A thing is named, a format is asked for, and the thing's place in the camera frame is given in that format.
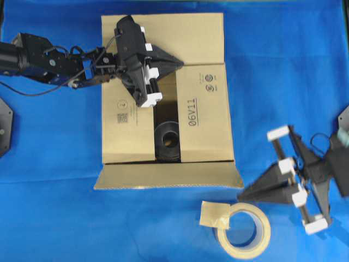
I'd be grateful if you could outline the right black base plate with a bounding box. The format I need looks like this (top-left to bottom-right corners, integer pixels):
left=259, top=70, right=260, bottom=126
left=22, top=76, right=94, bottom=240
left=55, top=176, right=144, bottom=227
left=338, top=106, right=349, bottom=132

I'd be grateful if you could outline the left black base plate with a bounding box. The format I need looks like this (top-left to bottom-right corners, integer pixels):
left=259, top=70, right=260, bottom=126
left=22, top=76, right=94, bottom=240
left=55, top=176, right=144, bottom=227
left=0, top=98, right=13, bottom=157

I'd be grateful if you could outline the beige packing tape roll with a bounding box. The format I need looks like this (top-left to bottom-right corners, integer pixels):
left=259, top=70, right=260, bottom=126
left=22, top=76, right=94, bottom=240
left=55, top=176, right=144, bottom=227
left=200, top=201, right=272, bottom=260

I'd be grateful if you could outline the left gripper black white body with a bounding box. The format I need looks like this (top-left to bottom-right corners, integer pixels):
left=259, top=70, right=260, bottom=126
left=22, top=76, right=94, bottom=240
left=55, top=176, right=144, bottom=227
left=116, top=26, right=163, bottom=107

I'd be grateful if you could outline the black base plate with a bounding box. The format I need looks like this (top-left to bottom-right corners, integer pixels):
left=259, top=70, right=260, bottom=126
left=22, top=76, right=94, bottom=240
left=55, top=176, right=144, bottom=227
left=0, top=98, right=13, bottom=157
left=338, top=106, right=349, bottom=132

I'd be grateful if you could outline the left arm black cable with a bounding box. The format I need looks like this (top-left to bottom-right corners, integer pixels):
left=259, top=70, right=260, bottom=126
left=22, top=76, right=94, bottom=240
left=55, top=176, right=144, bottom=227
left=0, top=35, right=121, bottom=97

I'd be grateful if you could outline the black spool front centre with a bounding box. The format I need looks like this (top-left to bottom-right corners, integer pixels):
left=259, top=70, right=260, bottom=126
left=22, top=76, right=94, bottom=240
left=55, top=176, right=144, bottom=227
left=154, top=121, right=180, bottom=162

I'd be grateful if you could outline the blue table cloth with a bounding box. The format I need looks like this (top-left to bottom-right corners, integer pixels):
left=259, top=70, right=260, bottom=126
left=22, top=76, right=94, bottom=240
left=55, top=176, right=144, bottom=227
left=1, top=1, right=348, bottom=261

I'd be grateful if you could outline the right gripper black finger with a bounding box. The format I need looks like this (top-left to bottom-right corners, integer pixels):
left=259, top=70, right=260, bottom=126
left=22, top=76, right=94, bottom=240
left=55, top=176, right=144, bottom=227
left=237, top=183, right=308, bottom=207
left=239, top=158, right=296, bottom=195

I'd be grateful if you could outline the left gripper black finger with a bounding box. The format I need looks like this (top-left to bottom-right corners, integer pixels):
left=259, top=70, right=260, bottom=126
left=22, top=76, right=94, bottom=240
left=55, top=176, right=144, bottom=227
left=148, top=46, right=184, bottom=66
left=148, top=58, right=184, bottom=84

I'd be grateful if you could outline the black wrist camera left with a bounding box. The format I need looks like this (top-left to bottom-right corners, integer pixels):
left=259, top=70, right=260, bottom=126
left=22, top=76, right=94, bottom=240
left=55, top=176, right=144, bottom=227
left=115, top=15, right=146, bottom=61

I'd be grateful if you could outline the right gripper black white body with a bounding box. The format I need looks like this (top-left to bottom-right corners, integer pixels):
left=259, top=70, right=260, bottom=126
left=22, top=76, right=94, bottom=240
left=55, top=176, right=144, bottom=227
left=267, top=125, right=332, bottom=235

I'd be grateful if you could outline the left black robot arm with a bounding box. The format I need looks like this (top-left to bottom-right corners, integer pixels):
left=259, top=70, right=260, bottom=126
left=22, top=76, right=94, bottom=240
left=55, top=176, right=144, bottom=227
left=1, top=16, right=184, bottom=108

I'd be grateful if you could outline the brown cardboard box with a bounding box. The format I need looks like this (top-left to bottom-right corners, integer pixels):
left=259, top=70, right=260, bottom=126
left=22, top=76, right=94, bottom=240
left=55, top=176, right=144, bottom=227
left=94, top=13, right=243, bottom=190

